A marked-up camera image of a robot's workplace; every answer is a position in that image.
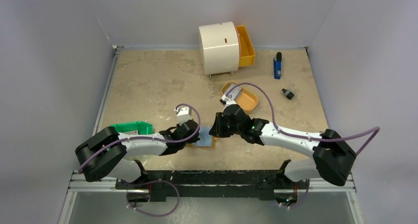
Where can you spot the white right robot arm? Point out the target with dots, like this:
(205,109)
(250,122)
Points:
(328,156)

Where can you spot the orange oval tray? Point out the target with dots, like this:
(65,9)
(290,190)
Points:
(247,100)

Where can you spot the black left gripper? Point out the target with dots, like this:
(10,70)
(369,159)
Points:
(194,138)

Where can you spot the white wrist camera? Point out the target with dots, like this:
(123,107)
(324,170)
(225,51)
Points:
(227,101)
(183,114)

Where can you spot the blue black marker pen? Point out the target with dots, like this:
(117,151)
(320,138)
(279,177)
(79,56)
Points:
(277,63)

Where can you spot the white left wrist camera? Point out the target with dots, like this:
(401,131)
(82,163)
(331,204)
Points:
(183,114)

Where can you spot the small box in bin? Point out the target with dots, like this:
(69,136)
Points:
(133,132)

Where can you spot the green plastic bin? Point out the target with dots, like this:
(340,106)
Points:
(144,128)

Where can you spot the white round drawer cabinet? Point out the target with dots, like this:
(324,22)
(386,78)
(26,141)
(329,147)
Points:
(220,48)

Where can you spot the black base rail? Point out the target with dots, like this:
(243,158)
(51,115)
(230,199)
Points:
(265,185)

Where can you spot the small black knob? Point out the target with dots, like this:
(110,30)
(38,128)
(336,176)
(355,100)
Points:
(288,94)

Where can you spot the orange leather card holder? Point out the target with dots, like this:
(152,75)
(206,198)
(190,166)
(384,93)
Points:
(205,139)

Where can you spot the silver VIP credit card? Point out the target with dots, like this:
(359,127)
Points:
(233,93)

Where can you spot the orange open drawer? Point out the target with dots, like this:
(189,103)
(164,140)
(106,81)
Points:
(247,53)

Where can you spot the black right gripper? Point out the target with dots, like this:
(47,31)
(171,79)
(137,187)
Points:
(219,125)

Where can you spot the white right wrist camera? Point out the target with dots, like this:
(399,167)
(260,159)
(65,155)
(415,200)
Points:
(227,101)

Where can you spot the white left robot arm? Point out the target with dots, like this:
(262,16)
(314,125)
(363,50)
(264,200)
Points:
(107,153)

